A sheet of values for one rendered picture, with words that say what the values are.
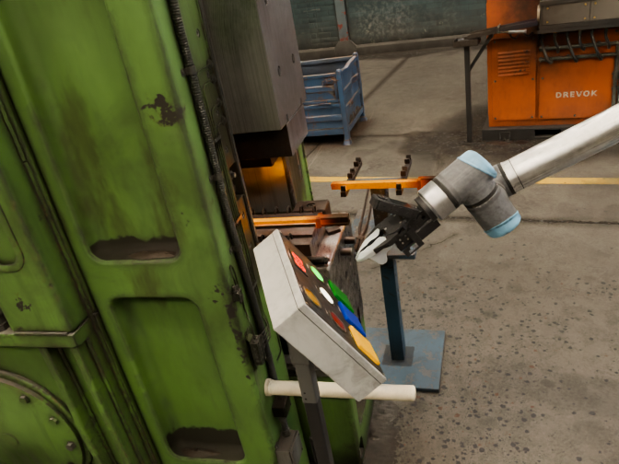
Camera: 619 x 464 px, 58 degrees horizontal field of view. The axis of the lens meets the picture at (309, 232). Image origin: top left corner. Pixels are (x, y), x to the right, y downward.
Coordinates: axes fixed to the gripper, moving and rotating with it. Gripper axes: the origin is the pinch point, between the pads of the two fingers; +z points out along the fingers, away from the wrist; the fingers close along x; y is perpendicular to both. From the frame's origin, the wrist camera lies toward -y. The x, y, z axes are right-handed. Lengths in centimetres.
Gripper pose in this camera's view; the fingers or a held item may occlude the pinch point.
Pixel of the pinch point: (358, 255)
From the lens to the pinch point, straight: 134.5
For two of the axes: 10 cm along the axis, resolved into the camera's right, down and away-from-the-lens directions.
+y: 6.2, 6.4, 4.5
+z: -7.5, 6.4, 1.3
